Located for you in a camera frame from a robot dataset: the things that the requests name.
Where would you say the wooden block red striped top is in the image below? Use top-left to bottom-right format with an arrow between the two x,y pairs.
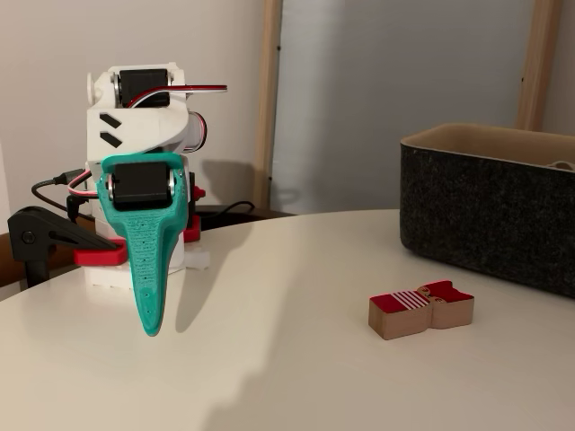
367,279 -> 476,341

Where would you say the dark grey felt bin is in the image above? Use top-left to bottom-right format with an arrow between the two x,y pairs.
398,123 -> 575,300

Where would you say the black red table clamp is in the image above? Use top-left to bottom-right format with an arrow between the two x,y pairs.
6,205 -> 130,288
184,172 -> 207,243

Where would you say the grey shelf back panel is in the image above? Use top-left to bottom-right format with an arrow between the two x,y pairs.
268,0 -> 536,216

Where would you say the red white black servo cable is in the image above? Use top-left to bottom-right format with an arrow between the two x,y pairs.
127,82 -> 229,110
66,172 -> 102,199
186,110 -> 209,154

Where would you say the black power plug cable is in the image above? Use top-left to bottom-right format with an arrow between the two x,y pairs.
65,192 -> 91,222

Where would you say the thin black cable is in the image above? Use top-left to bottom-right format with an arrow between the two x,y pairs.
196,200 -> 257,222

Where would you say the black USB cable grey plug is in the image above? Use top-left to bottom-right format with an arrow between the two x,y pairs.
30,168 -> 87,213

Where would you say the light wooden shelf post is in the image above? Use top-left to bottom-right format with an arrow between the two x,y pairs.
252,0 -> 285,211
513,0 -> 565,134

